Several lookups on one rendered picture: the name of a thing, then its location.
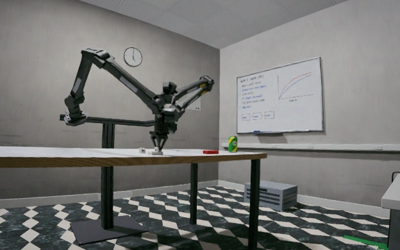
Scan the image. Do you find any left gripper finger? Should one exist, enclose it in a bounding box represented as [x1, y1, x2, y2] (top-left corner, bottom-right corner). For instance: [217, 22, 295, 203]
[171, 96, 176, 106]

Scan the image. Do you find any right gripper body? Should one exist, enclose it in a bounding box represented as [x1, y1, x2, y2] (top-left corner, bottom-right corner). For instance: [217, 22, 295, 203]
[149, 121, 169, 137]

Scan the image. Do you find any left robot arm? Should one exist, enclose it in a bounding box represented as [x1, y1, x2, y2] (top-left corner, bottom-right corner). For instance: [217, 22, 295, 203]
[161, 75, 215, 118]

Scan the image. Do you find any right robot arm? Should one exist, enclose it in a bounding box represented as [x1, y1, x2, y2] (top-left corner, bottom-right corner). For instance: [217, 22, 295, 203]
[64, 47, 179, 134]

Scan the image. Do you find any green and yellow drink can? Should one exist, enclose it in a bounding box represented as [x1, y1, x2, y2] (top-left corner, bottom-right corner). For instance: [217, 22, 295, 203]
[228, 136, 238, 153]

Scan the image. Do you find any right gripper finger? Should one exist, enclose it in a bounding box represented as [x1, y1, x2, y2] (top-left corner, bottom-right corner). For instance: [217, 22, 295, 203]
[156, 136, 168, 150]
[151, 136, 156, 147]

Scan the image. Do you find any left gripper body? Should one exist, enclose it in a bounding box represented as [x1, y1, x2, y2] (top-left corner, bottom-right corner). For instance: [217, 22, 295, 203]
[159, 94, 174, 105]

